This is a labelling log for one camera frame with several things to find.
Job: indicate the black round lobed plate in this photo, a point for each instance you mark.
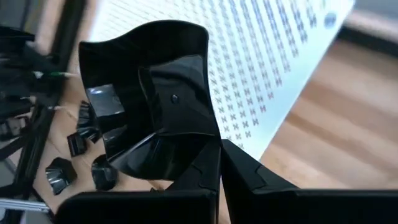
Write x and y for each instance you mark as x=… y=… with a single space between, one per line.
x=104 y=174

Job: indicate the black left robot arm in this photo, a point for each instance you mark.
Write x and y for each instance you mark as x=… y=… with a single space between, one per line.
x=18 y=62

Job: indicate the white perforated metal shelf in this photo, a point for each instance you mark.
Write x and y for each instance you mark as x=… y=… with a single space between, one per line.
x=264 y=62

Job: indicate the black bowl stack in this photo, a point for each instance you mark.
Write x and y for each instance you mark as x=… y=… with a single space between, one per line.
x=174 y=93

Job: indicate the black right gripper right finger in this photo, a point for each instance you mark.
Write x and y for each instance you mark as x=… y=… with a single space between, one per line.
x=280 y=208

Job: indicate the silver edge bracket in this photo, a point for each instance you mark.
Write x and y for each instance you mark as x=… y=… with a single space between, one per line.
x=21 y=205

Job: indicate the black wavy square plate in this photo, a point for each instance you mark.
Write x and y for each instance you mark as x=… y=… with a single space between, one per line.
x=60 y=175
x=87 y=121

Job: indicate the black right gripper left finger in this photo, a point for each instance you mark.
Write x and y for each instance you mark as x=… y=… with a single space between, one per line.
x=140 y=208

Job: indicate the black small square plate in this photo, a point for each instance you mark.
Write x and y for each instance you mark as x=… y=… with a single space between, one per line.
x=76 y=144

